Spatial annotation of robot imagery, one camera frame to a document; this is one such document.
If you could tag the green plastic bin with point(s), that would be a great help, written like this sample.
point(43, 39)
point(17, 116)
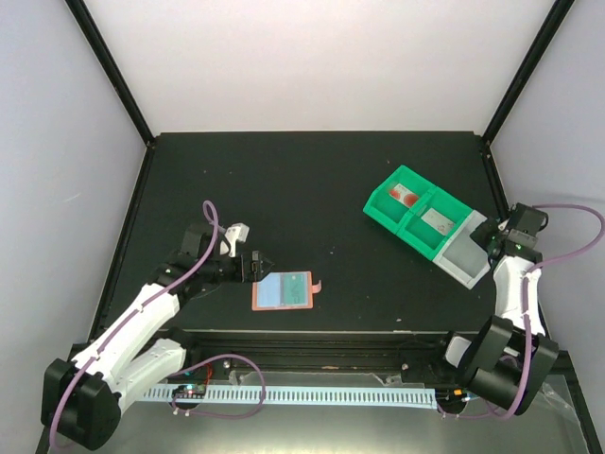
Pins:
point(388, 212)
point(424, 239)

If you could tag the light blue slotted cable duct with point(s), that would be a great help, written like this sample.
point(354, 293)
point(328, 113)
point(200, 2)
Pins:
point(414, 398)

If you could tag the left small circuit board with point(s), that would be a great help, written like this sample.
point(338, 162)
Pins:
point(189, 391)

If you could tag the left black frame post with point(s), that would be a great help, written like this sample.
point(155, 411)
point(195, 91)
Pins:
point(104, 56)

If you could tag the right small circuit board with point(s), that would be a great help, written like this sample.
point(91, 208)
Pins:
point(450, 396)

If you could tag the right black frame post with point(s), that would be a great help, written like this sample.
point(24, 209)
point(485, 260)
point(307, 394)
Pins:
point(542, 40)

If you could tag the red circle card in bin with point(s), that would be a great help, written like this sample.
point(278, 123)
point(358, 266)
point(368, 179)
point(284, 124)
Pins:
point(403, 195)

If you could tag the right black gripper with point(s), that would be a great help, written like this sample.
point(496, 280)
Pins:
point(478, 235)

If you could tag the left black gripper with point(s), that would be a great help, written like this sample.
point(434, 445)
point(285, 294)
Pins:
point(254, 265)

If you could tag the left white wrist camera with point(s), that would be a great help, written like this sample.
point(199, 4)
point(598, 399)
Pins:
point(231, 237)

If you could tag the black frame post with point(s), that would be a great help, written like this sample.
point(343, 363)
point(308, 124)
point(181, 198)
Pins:
point(104, 56)
point(542, 40)

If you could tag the clear plastic bin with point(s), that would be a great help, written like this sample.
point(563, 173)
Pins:
point(463, 259)

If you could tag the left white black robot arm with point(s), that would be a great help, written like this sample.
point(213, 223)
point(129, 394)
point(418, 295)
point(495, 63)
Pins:
point(85, 396)

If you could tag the white floral credit card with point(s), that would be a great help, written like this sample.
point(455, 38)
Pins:
point(437, 221)

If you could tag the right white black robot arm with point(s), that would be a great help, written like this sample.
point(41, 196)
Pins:
point(507, 361)

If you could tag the small circuit board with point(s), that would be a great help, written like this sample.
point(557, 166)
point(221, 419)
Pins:
point(189, 391)
point(450, 396)

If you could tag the brown leather card holder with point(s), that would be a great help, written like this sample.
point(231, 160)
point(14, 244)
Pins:
point(266, 296)

